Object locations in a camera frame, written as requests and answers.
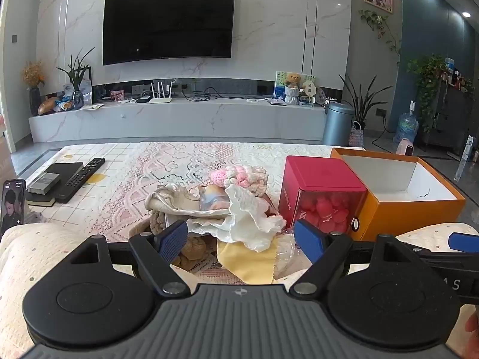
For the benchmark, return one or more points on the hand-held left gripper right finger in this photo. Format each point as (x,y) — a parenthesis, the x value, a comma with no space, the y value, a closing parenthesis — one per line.
(308,239)

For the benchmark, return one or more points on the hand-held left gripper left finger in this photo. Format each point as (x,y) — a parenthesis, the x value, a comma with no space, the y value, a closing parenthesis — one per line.
(174,237)

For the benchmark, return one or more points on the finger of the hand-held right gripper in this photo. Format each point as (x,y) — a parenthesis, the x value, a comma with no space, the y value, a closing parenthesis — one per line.
(464,241)

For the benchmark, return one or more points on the brown plush toy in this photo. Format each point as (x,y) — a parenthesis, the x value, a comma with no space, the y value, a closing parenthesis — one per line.
(192,252)

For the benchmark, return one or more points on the orange cardboard box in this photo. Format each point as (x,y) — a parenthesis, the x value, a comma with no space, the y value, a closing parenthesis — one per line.
(404,209)

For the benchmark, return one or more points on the person's right hand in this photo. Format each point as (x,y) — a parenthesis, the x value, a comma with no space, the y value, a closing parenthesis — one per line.
(473,323)

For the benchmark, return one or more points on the cream satin pouch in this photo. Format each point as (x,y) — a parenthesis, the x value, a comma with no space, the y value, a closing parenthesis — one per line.
(172,200)

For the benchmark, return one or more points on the white ruffled cloth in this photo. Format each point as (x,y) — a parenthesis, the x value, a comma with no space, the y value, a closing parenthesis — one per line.
(247,220)

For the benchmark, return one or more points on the yellow cloth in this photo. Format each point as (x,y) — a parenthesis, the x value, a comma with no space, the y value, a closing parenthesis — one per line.
(247,265)

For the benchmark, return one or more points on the red tin box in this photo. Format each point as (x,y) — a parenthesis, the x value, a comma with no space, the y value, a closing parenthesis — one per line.
(322,172)

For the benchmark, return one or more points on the patterned lace tablecloth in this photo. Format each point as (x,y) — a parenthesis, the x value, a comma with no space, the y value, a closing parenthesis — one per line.
(149,164)

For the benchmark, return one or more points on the pink and cream crochet bundle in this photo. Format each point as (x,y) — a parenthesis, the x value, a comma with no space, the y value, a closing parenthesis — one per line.
(232,175)

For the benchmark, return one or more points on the black remote control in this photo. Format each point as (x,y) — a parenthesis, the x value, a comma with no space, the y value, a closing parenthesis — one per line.
(86,172)

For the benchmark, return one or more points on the pink space heater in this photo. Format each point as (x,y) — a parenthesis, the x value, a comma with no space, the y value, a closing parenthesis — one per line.
(405,147)

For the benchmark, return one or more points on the woven basket bag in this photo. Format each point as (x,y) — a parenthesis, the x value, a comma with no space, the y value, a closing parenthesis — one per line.
(356,136)

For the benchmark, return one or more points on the grey metal trash can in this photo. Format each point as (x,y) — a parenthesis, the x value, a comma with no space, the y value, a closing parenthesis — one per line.
(336,125)

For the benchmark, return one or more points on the black notebook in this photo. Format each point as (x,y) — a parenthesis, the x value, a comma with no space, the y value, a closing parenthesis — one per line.
(69,183)

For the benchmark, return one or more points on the white marble television console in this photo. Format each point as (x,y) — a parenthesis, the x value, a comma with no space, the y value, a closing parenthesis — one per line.
(187,119)

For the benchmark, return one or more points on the dark storage cabinet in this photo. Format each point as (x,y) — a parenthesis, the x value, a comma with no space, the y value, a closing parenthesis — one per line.
(454,116)

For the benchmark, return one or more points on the blue water jug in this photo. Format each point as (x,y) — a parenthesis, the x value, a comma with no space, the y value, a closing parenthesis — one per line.
(407,127)

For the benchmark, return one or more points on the white router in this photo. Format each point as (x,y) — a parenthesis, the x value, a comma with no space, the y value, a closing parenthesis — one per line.
(161,99)

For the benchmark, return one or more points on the small grey box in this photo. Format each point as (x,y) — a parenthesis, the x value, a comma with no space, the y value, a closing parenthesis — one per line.
(44,183)

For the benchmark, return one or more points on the long-leaf potted plant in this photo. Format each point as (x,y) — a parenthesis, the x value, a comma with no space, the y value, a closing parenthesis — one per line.
(365,101)

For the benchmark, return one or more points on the white round hand fan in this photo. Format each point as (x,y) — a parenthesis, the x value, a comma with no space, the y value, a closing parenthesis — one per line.
(310,88)

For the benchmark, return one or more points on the teddy bear bouquet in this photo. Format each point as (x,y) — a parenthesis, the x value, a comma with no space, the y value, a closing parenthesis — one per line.
(292,88)

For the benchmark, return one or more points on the green printed card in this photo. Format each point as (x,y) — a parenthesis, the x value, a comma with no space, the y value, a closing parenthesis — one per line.
(280,80)

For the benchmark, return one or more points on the smartphone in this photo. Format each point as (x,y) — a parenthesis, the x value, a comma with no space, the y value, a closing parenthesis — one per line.
(13,205)

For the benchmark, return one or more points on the trailing pothos plant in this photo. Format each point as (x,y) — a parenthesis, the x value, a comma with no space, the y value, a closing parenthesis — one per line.
(426,78)

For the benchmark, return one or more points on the brown round ornament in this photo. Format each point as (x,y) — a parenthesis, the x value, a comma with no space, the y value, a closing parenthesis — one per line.
(46,106)

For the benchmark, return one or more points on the green plant in glass vase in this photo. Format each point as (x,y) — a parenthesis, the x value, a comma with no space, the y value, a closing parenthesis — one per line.
(76,82)

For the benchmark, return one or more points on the yellow dried flowers black vase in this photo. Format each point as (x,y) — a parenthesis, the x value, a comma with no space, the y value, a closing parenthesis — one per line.
(34,93)

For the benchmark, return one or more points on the black flat television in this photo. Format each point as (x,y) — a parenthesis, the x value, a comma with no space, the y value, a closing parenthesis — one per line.
(168,22)

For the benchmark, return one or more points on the hanging vine plant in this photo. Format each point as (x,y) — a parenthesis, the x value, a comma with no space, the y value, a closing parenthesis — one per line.
(378,22)

